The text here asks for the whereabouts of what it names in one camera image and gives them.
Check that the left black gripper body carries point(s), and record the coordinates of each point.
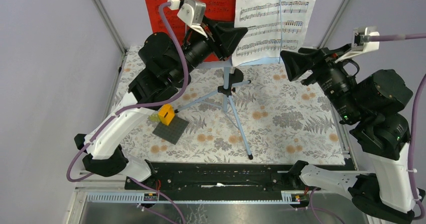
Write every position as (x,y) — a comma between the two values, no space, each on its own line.
(198,48)

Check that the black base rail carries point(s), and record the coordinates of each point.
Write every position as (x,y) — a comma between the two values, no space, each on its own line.
(221,181)

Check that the white sheet music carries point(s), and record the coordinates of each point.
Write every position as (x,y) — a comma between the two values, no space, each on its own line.
(276,19)

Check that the yellow-green transparent piece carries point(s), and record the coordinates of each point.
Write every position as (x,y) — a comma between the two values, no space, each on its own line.
(154,118)

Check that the orange toy block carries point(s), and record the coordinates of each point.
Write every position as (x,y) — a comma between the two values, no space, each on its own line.
(166,114)

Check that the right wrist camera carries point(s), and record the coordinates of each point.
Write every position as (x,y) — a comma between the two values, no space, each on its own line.
(360,44)

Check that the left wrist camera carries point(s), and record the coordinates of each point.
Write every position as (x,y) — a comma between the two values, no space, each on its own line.
(191,12)

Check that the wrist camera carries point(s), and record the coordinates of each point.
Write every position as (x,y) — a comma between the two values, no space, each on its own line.
(360,44)
(191,12)

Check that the dark grey building baseplate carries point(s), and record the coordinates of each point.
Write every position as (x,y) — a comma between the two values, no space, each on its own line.
(173,132)

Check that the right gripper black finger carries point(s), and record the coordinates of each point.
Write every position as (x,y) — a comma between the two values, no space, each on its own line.
(296,64)
(325,51)

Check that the light blue music stand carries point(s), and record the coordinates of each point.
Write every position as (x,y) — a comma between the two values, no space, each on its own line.
(233,96)

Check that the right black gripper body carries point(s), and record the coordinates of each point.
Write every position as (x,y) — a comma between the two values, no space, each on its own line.
(330,76)

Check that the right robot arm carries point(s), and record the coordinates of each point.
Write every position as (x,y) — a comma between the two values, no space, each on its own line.
(373,108)

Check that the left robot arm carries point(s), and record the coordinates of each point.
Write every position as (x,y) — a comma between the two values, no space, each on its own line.
(156,85)

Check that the grey cable duct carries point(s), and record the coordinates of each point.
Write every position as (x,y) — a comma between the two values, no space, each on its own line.
(150,198)

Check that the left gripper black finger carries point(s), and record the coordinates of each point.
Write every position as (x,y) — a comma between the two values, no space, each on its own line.
(219,29)
(227,40)

